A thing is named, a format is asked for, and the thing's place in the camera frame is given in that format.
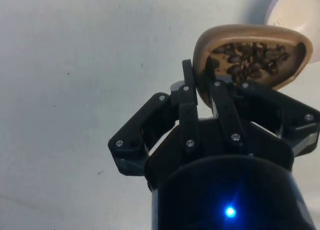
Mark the brown cup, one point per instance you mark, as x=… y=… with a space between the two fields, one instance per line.
x=250 y=32

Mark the coffee beans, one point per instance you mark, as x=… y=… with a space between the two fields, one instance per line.
x=252 y=57

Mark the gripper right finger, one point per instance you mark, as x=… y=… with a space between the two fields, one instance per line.
x=225 y=102

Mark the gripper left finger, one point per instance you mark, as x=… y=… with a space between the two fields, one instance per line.
x=188 y=95

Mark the white bowl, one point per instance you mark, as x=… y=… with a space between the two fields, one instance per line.
x=295 y=10

